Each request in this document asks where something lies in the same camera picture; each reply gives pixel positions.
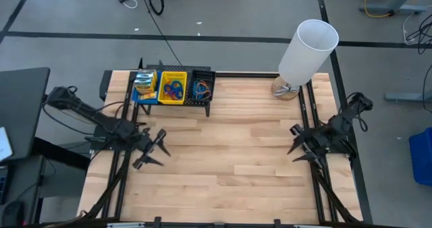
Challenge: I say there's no black computer mouse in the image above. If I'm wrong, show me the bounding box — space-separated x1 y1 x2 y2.
1 200 26 227

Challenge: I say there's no black plastic basket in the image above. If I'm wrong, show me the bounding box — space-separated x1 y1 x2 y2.
187 69 217 103

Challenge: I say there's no yellow cable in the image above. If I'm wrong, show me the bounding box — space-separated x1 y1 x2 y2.
363 0 395 19

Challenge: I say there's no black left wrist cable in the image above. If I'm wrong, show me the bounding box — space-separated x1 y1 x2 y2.
41 85 126 136

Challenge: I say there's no black coiled cable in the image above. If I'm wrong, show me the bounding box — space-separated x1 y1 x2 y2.
148 0 165 16

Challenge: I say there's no blue plastic basket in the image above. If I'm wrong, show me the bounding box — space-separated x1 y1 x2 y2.
130 69 161 105

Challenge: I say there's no dark grey desk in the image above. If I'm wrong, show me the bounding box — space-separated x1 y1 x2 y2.
0 67 91 171

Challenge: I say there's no yellow plastic basket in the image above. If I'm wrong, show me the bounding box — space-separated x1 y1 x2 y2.
157 71 188 106

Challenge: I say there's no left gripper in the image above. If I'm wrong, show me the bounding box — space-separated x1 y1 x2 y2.
132 128 172 170

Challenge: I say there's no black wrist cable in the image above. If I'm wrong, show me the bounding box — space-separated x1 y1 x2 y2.
346 92 375 133
41 85 126 136

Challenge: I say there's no white shade table lamp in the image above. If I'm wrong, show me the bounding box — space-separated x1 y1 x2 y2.
271 18 340 102

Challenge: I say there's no long black floor cable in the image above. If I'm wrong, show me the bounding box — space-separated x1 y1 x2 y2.
138 0 183 66

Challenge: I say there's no black cable bundle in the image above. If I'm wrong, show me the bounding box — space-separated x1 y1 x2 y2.
404 11 432 55

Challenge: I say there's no grey metal floor foot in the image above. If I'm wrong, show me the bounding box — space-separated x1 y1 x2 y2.
385 91 432 104

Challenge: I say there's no white bundled lamp cord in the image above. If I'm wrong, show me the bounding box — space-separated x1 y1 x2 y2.
273 82 300 97

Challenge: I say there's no blue plastic bin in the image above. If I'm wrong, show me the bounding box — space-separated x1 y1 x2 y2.
408 126 432 188

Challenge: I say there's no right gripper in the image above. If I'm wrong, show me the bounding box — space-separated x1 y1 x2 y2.
287 123 333 170

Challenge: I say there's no black aluminium rig frame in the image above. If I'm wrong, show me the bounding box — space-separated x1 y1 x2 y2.
76 69 374 228

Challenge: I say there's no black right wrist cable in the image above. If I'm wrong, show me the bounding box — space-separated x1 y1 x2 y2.
346 92 375 133

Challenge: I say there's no black mesh desk riser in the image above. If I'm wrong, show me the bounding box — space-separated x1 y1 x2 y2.
139 64 217 118

